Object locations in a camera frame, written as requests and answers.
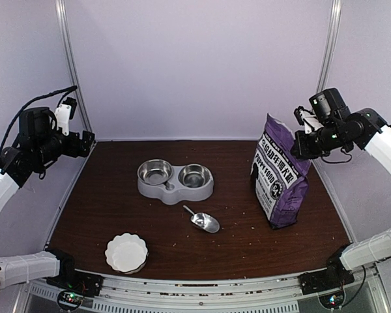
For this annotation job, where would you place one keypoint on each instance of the right aluminium frame post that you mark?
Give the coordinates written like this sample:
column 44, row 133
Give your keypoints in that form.
column 330, row 46

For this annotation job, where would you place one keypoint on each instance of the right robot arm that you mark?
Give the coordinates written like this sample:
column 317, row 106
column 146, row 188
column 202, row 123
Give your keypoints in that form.
column 330, row 125

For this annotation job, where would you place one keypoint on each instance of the steel feeder bowl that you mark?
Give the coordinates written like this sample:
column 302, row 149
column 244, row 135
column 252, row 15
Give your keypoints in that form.
column 194, row 176
column 155, row 172

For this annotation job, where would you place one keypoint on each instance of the grey double pet feeder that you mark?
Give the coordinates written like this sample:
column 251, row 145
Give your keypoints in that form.
column 173, row 192

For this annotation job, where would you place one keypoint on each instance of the left aluminium frame post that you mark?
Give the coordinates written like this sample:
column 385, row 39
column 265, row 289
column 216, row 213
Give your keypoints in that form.
column 60, row 6

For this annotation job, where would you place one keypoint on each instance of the front aluminium rail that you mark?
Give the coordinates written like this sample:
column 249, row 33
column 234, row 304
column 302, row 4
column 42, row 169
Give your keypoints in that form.
column 270, row 294

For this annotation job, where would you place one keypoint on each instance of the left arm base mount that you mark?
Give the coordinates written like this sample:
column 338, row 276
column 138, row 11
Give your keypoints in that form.
column 86, row 284

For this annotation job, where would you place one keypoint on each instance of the purple puppy food bag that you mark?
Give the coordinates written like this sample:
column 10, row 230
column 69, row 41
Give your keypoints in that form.
column 278, row 179

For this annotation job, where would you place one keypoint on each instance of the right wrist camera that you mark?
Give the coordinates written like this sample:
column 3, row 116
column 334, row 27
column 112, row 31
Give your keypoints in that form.
column 307, row 119

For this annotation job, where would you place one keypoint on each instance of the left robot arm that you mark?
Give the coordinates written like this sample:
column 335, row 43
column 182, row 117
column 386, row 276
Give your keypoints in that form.
column 43, row 137

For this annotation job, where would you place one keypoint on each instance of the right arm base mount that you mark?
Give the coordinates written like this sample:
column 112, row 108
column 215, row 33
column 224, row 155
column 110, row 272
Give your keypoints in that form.
column 318, row 281

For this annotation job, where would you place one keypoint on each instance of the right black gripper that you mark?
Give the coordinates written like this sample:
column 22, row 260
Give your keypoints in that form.
column 302, row 152

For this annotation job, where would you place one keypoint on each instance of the right steel feeder bowl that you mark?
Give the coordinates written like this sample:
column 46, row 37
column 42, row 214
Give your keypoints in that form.
column 194, row 176

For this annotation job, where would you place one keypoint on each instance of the left steel feeder bowl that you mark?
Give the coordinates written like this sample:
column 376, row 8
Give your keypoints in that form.
column 155, row 172

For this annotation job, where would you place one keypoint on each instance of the left circuit board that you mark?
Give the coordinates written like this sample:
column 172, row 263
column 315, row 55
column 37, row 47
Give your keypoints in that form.
column 68, row 300

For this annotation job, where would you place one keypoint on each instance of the metal food scoop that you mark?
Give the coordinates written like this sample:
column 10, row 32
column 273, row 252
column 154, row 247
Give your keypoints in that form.
column 203, row 221

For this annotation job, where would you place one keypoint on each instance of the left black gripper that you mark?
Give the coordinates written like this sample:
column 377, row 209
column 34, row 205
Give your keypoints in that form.
column 73, row 150

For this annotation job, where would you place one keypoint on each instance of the aluminium frame post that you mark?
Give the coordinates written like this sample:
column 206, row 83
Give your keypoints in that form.
column 60, row 6
column 330, row 46

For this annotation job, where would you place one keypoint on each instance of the white scalloped ceramic dish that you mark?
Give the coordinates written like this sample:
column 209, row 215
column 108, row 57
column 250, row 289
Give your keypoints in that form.
column 127, row 253

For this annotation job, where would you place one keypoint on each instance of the right circuit board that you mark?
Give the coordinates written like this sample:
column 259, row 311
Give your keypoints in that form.
column 332, row 300

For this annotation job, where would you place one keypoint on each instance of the circuit board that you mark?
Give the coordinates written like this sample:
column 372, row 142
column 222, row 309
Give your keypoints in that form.
column 68, row 300
column 332, row 300

